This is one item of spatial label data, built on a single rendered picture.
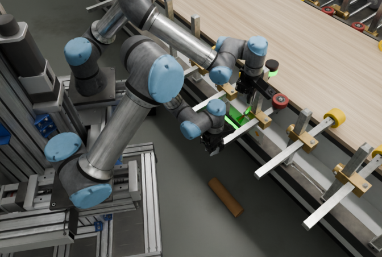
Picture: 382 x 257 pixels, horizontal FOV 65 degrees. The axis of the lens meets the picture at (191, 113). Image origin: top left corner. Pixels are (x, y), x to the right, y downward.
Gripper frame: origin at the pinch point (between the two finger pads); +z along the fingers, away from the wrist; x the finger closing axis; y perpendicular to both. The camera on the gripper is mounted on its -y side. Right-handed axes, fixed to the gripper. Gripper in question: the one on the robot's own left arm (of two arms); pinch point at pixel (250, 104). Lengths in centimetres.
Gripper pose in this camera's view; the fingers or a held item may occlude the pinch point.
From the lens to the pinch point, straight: 140.7
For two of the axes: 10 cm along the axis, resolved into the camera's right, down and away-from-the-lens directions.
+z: 0.2, 6.2, 7.9
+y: -8.3, -4.2, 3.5
